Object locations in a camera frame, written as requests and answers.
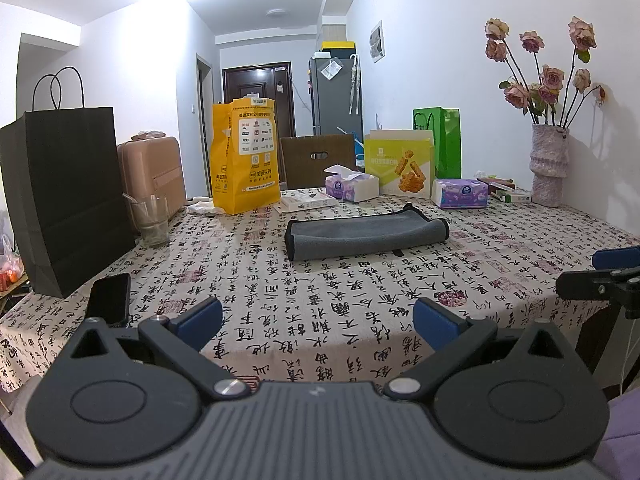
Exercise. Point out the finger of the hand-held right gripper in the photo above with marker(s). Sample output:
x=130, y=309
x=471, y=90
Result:
x=617, y=257

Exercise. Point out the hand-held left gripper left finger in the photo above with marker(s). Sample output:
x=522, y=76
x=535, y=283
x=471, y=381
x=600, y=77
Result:
x=201, y=319

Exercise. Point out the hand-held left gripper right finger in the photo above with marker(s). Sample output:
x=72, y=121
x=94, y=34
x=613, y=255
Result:
x=436, y=321

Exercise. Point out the grey towel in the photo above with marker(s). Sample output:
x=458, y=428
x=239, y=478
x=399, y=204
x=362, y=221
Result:
x=360, y=235

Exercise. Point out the black smartphone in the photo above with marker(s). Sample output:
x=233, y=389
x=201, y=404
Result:
x=107, y=297

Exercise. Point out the calligraphy printed tablecloth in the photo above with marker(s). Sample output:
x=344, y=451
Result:
x=300, y=300

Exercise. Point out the clear glass cup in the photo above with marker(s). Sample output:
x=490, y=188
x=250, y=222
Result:
x=150, y=222

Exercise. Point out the white textured vase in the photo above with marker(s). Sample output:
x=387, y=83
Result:
x=550, y=170

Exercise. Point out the small boxes near vase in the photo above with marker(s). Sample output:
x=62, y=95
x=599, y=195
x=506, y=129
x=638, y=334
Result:
x=510, y=195

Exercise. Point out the purple tissue box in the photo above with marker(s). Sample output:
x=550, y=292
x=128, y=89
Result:
x=460, y=195
x=350, y=187

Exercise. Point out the white flat box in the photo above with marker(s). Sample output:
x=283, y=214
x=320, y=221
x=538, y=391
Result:
x=307, y=201

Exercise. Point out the pink suitcase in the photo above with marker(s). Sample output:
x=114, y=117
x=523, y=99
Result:
x=160, y=165

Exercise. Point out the yellow-green snack box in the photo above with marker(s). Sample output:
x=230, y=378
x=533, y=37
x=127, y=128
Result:
x=395, y=165

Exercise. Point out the yellow paper bag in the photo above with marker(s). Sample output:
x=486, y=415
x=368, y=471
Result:
x=245, y=160

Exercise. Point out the green gift bag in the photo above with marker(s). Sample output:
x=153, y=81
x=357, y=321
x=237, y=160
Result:
x=450, y=145

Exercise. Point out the purple clothing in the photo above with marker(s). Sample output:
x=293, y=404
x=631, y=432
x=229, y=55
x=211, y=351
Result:
x=622, y=440

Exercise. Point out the black paper bag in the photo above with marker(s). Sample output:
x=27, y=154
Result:
x=65, y=185

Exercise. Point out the dried pink roses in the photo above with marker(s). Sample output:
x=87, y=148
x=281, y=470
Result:
x=552, y=77

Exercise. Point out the red plastic bag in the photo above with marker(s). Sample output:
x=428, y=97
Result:
x=10, y=270

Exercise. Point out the grey refrigerator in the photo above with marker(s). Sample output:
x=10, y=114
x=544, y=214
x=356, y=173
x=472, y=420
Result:
x=335, y=105

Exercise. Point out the dark brown door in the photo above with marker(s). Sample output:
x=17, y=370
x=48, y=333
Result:
x=250, y=85

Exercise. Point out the white folded umbrella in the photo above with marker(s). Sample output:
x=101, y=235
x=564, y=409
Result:
x=355, y=85

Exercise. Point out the white paper sheet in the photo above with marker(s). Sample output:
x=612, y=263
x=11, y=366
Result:
x=331, y=69

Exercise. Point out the yellow and black box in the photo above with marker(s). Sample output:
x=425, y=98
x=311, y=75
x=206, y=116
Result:
x=340, y=49

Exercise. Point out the round ceiling light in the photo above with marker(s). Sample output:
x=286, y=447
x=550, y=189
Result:
x=275, y=12

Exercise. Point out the wall poster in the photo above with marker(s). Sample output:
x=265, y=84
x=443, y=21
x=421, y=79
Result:
x=377, y=41

